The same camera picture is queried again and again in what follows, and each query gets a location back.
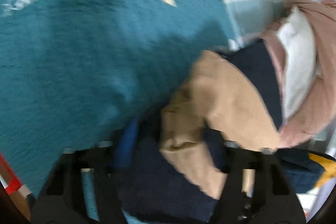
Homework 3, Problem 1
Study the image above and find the red fabric item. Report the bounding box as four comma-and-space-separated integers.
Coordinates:
0, 155, 22, 195

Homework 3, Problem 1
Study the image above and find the navy and yellow jacket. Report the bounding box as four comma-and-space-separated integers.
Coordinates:
276, 148, 335, 194

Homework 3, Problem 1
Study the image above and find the tan beige jacket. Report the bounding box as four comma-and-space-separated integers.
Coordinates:
161, 51, 282, 200

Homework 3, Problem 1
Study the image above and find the pink embroidered quilt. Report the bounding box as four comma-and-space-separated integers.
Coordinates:
261, 0, 335, 147

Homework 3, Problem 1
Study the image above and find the white pillow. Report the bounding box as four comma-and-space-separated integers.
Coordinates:
276, 6, 317, 119

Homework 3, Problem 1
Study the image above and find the teal patterned bedspread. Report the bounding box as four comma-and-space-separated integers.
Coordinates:
1, 0, 232, 193

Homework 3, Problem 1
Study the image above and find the folded navy blue garment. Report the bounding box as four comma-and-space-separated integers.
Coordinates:
115, 40, 282, 222

